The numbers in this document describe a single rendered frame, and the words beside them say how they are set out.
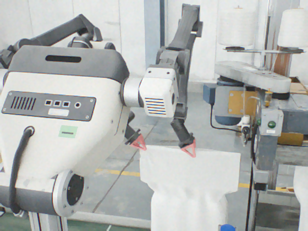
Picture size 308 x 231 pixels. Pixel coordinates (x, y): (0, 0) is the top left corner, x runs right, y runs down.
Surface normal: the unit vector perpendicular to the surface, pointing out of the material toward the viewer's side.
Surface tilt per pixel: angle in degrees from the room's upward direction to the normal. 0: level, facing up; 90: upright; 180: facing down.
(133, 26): 90
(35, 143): 50
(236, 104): 90
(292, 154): 90
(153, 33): 90
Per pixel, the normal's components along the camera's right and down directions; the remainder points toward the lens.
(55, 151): -0.16, -0.36
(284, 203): -0.17, 0.33
